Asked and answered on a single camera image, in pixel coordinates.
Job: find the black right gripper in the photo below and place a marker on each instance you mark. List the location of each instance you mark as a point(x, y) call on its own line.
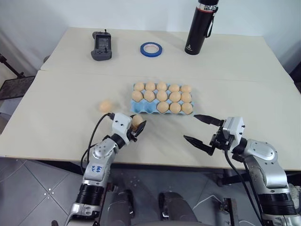
point(219, 141)

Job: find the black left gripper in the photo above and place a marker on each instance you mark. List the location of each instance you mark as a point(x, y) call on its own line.
point(132, 136)

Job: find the tan egg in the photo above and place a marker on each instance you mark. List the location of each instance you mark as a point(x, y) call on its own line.
point(162, 95)
point(137, 96)
point(137, 121)
point(175, 108)
point(174, 88)
point(175, 96)
point(138, 86)
point(149, 95)
point(163, 107)
point(186, 97)
point(162, 86)
point(105, 105)
point(150, 86)
point(187, 109)
point(186, 88)

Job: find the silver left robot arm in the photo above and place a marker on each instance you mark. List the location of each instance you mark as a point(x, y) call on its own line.
point(98, 169)

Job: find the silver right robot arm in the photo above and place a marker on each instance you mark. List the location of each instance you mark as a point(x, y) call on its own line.
point(265, 164)

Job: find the blue egg carton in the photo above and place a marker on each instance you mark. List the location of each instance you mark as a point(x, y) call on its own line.
point(143, 108)

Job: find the blue tape roll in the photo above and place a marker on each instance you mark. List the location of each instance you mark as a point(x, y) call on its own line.
point(151, 53)

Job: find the grey handheld controller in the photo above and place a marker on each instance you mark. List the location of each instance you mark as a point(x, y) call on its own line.
point(101, 50)

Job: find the dark rounded shape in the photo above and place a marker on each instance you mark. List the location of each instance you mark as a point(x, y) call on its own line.
point(120, 209)
point(176, 209)

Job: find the black thermos bottle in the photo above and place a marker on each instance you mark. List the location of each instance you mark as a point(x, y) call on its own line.
point(198, 28)

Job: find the black metal stand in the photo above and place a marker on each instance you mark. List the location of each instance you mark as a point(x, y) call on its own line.
point(16, 87)

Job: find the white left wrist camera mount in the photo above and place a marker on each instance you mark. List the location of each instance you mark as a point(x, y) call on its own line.
point(120, 123)

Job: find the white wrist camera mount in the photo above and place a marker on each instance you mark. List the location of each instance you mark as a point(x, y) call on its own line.
point(120, 123)
point(234, 128)

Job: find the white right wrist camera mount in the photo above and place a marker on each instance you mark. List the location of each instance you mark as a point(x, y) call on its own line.
point(234, 128)

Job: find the black table frame foot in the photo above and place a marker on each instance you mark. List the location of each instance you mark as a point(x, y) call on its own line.
point(225, 177)

